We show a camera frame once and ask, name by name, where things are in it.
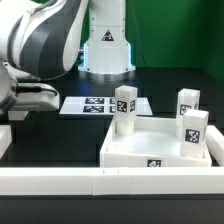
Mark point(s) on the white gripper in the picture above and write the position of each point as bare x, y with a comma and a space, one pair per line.
36, 97

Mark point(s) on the white square tabletop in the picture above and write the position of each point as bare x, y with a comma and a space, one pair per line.
153, 144

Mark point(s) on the white left fence bar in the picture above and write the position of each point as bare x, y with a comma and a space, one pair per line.
5, 138

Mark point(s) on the white fence bar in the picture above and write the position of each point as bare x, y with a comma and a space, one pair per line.
111, 181
215, 143
5, 138

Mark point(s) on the white front fence bar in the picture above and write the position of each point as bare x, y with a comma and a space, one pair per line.
111, 181

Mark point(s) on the white right fence bar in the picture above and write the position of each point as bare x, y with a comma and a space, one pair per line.
215, 143

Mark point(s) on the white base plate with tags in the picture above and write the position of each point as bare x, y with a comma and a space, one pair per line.
99, 105

